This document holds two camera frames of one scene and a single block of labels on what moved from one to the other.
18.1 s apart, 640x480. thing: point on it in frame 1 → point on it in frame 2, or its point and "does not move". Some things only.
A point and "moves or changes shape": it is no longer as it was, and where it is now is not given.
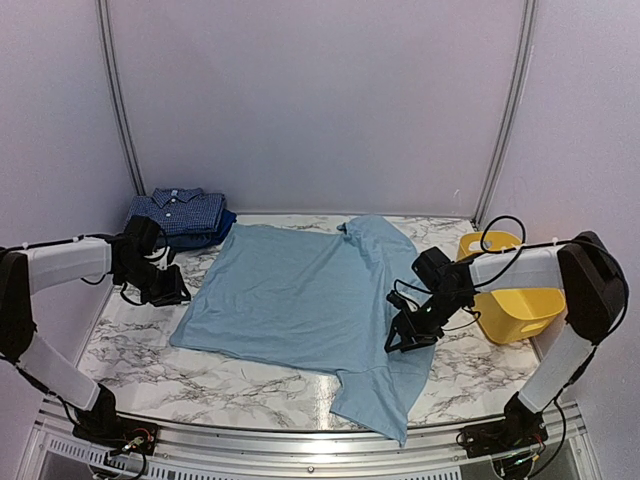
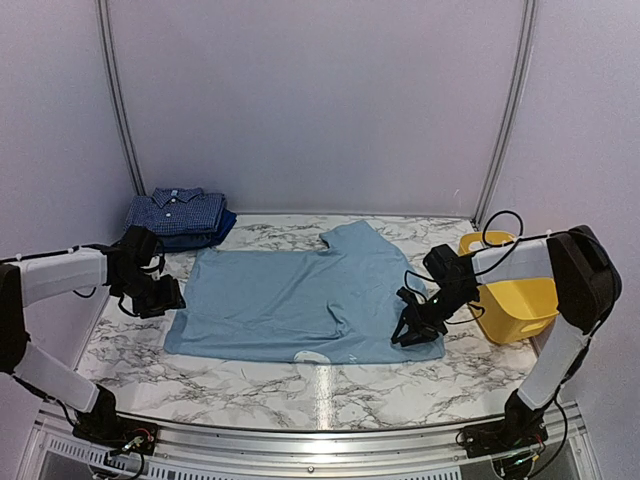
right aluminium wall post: x=520 y=79 does not move
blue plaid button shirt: x=179 y=210 does not move
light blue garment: x=318 y=299 moves or changes shape
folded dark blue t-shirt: x=189 y=241 does not move
